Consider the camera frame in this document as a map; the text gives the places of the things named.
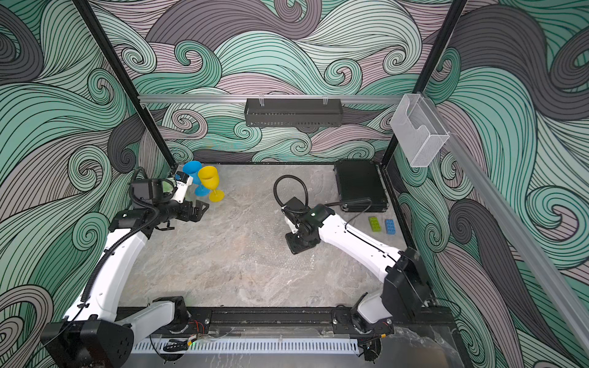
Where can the green toy brick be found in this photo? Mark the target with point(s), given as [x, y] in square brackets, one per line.
[374, 224]

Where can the black hard case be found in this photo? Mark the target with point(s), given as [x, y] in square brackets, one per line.
[360, 187]

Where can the white slotted cable duct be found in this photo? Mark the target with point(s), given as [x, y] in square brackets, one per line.
[281, 345]

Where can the black frame post left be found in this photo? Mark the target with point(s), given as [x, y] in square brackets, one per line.
[103, 42]

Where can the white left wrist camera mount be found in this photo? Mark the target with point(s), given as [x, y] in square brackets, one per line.
[182, 183]

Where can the black frame post right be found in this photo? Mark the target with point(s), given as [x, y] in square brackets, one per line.
[439, 46]

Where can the blue plastic wine glass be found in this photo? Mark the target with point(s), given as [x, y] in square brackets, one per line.
[192, 168]

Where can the blue toy brick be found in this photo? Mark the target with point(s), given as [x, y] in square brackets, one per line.
[390, 227]

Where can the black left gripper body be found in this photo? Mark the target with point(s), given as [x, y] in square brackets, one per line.
[172, 209]

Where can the black frame post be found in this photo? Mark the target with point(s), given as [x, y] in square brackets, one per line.
[439, 46]
[103, 42]

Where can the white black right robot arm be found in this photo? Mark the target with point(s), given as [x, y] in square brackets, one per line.
[405, 283]

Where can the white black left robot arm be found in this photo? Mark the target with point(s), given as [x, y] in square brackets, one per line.
[90, 333]

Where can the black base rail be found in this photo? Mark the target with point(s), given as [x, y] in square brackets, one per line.
[340, 319]

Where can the black wall tray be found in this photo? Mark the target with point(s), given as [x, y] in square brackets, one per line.
[304, 112]

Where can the yellow plastic wine glass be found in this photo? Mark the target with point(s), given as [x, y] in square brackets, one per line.
[209, 178]

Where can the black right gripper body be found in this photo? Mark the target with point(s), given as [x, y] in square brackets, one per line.
[297, 241]

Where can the clear acrylic wall box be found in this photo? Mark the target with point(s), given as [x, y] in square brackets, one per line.
[419, 129]

